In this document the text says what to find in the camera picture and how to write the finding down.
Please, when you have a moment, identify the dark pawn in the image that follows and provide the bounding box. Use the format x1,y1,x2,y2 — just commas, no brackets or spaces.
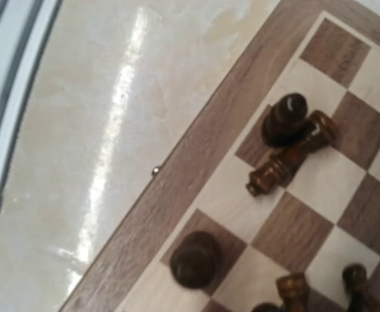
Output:
169,231,222,289
262,92,308,148

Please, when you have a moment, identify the dark bishop piece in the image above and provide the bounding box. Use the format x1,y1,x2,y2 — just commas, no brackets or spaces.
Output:
246,110,339,197

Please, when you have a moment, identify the wooden chess board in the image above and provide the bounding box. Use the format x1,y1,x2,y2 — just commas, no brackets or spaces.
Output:
62,1,380,311

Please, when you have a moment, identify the pile of dark pieces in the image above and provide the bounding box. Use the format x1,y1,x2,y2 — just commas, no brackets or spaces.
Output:
252,263,380,311

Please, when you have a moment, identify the front aluminium rail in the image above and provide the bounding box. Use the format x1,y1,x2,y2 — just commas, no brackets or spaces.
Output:
0,1,61,203

